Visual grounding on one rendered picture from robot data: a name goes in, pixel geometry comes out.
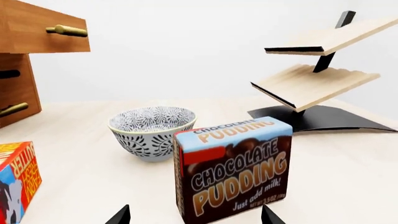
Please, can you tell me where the chocolate pudding box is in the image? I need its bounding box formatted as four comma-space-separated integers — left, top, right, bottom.
172, 116, 294, 224

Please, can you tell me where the brass drawer handle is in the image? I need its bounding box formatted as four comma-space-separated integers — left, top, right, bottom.
45, 24, 89, 38
0, 102, 29, 118

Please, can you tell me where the blue patterned ceramic bowl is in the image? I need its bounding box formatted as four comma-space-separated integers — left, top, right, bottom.
108, 106, 198, 163

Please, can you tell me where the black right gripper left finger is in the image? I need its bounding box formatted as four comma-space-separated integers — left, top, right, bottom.
104, 203, 131, 224

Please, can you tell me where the wooden cabinet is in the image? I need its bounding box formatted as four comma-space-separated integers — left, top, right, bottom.
0, 52, 43, 129

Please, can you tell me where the two-tier wooden shelf rack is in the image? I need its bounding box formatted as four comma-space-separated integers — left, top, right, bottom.
247, 10, 398, 134

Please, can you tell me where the butter box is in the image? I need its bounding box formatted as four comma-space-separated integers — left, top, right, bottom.
0, 141, 43, 224

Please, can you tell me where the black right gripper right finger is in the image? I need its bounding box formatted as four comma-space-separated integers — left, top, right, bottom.
261, 204, 286, 224

